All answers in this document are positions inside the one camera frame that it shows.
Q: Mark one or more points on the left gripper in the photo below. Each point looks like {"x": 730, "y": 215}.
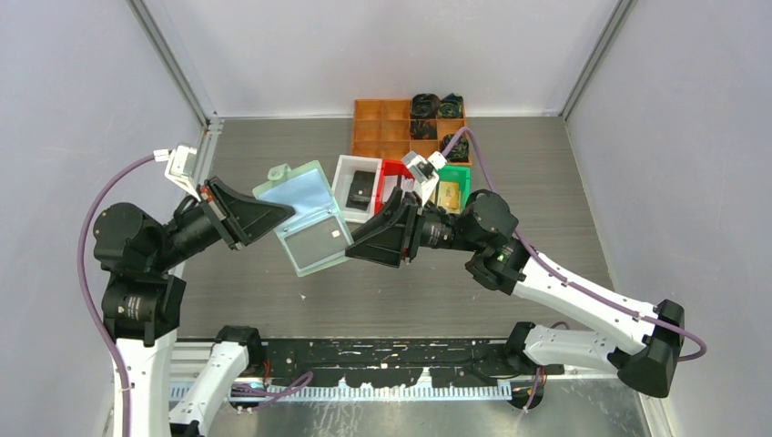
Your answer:
{"x": 248, "y": 217}

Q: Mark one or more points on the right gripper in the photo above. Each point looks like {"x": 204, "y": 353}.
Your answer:
{"x": 380, "y": 239}

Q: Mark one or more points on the white plastic bin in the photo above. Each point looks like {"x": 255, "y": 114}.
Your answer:
{"x": 345, "y": 168}

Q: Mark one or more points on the green card holder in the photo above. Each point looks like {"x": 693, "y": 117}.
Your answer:
{"x": 316, "y": 236}

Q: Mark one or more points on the red plastic bin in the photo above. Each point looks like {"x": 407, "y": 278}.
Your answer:
{"x": 393, "y": 174}

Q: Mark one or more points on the green plastic bin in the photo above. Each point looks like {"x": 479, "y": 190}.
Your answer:
{"x": 460, "y": 175}

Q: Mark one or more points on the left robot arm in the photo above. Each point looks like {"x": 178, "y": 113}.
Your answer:
{"x": 141, "y": 306}

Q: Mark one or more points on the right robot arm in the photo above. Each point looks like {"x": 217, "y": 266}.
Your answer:
{"x": 639, "y": 342}

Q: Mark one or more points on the black cards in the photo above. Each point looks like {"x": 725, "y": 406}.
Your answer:
{"x": 361, "y": 189}

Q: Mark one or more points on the gold cards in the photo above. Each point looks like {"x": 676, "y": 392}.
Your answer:
{"x": 448, "y": 196}

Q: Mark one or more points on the orange compartment tray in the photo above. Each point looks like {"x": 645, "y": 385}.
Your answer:
{"x": 381, "y": 129}

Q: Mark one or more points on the dark rolled item middle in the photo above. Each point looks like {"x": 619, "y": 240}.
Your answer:
{"x": 423, "y": 129}

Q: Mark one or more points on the black rolled item top-left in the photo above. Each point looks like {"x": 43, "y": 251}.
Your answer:
{"x": 425, "y": 106}

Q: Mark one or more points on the dark green rolled item top-right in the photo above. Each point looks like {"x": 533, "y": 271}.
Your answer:
{"x": 451, "y": 107}

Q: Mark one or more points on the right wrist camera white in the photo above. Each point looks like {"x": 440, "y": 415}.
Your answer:
{"x": 425, "y": 172}

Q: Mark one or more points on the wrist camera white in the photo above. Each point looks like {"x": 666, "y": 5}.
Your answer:
{"x": 425, "y": 172}
{"x": 180, "y": 164}

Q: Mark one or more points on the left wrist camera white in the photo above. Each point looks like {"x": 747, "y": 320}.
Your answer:
{"x": 180, "y": 164}

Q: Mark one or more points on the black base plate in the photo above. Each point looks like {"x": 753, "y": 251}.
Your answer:
{"x": 381, "y": 363}

